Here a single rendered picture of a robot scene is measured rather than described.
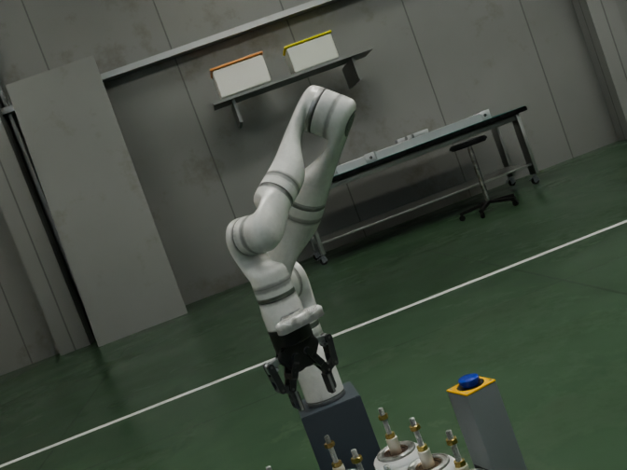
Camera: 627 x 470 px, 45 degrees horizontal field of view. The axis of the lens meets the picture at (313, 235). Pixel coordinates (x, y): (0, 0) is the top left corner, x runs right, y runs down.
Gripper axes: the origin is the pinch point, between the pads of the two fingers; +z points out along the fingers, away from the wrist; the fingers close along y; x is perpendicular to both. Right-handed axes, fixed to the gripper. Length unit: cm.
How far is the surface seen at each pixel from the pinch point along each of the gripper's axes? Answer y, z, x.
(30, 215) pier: -51, -57, -640
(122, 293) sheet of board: -90, 39, -576
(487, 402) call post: -27.0, 13.6, 11.6
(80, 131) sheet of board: -117, -115, -604
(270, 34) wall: -325, -146, -570
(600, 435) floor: -64, 44, -4
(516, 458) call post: -28.4, 25.9, 12.5
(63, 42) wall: -144, -205, -643
